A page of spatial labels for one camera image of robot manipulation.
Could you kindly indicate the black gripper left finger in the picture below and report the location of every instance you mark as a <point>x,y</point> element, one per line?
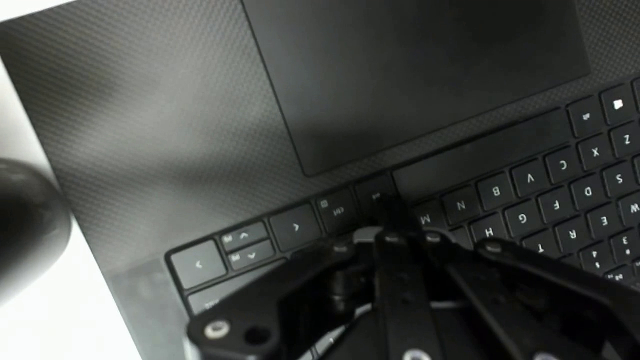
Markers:
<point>301,300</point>

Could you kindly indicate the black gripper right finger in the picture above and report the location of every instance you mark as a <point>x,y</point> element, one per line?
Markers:
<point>521,300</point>

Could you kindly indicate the black laptop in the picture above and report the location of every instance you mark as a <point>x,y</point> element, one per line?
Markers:
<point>201,121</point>

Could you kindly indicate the round dark object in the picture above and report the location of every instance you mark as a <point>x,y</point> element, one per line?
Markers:
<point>27,226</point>

